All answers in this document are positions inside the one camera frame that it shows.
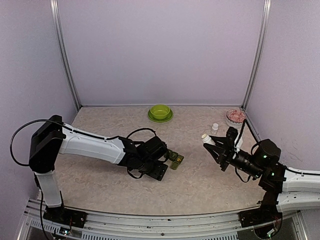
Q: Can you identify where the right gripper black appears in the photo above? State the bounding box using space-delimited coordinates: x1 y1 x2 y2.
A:
204 137 264 179

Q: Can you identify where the white pill bottle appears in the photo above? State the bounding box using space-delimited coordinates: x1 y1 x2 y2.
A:
201 133 215 145
211 123 219 135

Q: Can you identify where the green weekly pill organizer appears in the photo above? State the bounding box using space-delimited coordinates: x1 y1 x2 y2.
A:
163 149 184 170

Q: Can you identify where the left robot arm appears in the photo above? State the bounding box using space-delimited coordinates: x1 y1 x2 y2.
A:
28 115 169 223

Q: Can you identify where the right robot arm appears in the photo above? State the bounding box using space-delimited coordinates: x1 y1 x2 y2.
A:
203 134 320 222

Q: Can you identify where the red patterned ceramic bowl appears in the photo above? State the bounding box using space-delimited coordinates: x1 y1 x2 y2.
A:
225 109 246 129

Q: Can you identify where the green bowl with saucer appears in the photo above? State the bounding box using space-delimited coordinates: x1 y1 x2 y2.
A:
147 104 174 123

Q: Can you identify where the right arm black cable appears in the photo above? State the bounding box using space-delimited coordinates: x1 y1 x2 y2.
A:
234 119 262 183

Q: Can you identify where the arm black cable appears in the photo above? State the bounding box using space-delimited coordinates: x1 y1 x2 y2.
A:
234 119 262 183
9 119 158 168

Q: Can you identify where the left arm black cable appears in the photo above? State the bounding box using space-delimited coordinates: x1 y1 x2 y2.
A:
9 119 158 168

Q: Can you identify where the right aluminium frame post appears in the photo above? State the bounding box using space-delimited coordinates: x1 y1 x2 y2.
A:
241 0 272 111

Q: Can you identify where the aluminium frame post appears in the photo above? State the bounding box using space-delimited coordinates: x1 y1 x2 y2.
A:
50 0 82 112
241 0 272 111

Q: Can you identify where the left aluminium frame post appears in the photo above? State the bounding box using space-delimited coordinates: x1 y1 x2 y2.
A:
50 0 82 112

